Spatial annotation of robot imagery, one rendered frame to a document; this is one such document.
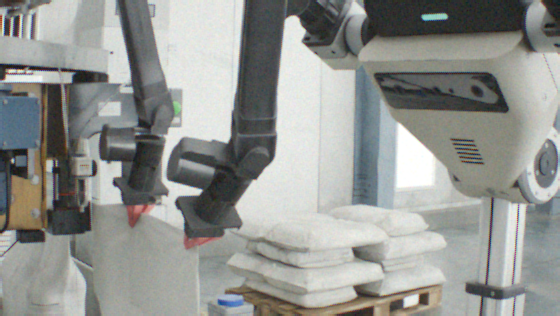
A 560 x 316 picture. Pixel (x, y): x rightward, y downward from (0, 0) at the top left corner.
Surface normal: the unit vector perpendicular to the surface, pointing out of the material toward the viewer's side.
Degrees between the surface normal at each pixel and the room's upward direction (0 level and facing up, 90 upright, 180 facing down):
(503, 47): 40
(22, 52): 90
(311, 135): 90
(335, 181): 90
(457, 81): 130
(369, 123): 90
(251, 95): 119
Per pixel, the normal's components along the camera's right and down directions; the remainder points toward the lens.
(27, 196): 0.60, 0.07
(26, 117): 0.88, 0.05
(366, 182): -0.80, 0.02
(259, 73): 0.14, 0.62
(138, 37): 0.44, 0.29
